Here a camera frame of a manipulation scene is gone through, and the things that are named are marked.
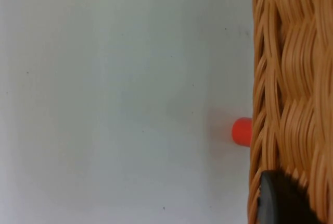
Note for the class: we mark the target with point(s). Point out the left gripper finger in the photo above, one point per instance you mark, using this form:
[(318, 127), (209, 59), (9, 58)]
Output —
[(283, 200)]

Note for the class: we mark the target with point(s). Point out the brown wicker basket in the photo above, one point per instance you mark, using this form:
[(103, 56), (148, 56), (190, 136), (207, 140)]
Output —
[(294, 78)]

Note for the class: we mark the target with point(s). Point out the red cylinder block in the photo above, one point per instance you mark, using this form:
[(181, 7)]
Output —
[(242, 131)]

